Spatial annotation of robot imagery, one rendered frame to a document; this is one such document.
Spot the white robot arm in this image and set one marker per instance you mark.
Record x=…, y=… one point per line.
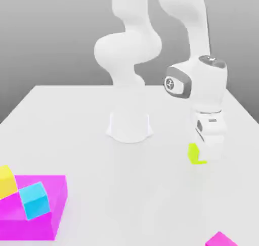
x=129, y=48

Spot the small lime cube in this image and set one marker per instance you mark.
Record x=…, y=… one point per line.
x=193, y=153

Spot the small cyan cube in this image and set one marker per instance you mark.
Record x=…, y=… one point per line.
x=35, y=201

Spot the small pink cube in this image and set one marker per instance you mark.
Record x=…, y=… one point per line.
x=220, y=240

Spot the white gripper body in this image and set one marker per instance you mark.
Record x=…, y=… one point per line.
x=212, y=147

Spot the large magenta box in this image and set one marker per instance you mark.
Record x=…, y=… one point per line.
x=36, y=227

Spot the small yellow cube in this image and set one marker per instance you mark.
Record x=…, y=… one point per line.
x=6, y=181

